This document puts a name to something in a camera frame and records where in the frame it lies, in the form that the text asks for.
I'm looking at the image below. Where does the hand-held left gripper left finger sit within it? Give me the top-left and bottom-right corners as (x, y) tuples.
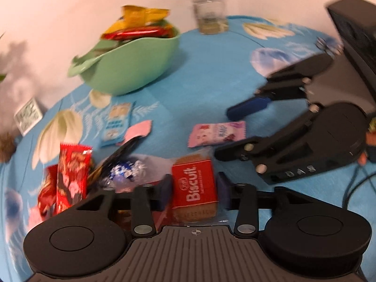
(76, 174), (173, 238)

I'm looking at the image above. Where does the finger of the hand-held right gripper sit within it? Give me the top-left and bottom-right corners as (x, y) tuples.
(214, 103), (321, 174)
(227, 53), (334, 121)

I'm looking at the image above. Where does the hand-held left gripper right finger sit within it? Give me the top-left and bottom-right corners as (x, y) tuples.
(217, 172), (321, 238)

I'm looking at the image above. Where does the red biscuit packet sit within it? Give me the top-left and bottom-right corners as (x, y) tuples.
(171, 154), (219, 222)

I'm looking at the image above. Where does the red patterned snack packet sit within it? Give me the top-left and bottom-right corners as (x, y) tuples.
(54, 142), (94, 215)

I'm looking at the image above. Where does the green plastic bowl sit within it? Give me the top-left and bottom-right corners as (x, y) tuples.
(67, 26), (181, 97)

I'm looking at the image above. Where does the long red stick packet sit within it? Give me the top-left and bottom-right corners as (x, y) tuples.
(101, 26), (174, 40)

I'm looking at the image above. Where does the yellow chip bag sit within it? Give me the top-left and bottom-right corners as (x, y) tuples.
(104, 5), (171, 37)

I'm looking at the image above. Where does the pink printed snack packet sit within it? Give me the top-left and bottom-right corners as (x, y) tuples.
(188, 121), (247, 148)

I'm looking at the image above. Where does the orange green object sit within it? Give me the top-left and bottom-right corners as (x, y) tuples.
(360, 117), (376, 165)

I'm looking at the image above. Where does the blue silver foil candy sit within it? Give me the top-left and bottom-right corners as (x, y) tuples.
(101, 159), (147, 188)

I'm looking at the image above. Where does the black snack packet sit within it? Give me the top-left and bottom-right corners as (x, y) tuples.
(86, 137), (144, 188)

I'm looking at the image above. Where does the plain pink packet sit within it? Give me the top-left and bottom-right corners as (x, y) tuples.
(116, 120), (153, 146)

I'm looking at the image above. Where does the light blue snack packet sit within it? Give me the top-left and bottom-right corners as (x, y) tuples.
(99, 102), (136, 149)

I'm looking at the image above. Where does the small plant in clear pot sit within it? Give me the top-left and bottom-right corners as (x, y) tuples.
(180, 0), (235, 35)

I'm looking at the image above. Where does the small red snack packet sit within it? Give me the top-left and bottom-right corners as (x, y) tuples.
(38, 164), (59, 221)

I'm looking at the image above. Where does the white digital clock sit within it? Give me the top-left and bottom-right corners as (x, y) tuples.
(14, 98), (44, 136)

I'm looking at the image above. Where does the leafy plant in glass vase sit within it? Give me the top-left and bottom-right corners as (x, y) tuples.
(0, 73), (16, 163)

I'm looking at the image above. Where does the black cable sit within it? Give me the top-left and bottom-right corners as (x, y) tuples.
(342, 164), (376, 209)

